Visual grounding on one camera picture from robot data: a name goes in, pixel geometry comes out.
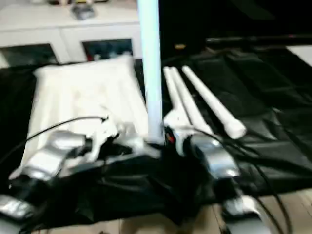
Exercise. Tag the white plastic table leg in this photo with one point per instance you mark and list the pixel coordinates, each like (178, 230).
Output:
(187, 102)
(151, 61)
(169, 80)
(212, 102)

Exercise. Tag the white plastic table top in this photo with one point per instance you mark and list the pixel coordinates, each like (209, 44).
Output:
(85, 85)

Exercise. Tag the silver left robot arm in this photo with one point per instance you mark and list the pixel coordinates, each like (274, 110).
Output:
(46, 156)

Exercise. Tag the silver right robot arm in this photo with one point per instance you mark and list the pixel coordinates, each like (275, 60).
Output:
(217, 156)

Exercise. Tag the black glossy mat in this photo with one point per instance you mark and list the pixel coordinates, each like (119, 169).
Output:
(243, 97)

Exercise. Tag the small yellow label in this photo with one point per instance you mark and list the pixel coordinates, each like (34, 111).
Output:
(180, 46)

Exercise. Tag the long black bar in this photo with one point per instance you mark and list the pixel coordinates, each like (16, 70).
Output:
(256, 39)

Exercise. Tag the white sideboard cabinet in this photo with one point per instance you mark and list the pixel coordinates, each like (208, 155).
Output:
(48, 26)

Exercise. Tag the bag of black parts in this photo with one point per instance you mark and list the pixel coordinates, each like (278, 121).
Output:
(83, 12)

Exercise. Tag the white flat panel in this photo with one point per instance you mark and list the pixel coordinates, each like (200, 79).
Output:
(302, 54)

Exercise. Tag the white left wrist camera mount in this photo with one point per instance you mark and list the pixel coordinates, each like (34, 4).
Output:
(97, 143)

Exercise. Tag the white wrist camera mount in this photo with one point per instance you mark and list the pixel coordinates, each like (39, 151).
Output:
(97, 143)
(175, 117)

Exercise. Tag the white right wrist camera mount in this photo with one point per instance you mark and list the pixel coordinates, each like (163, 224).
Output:
(175, 117)

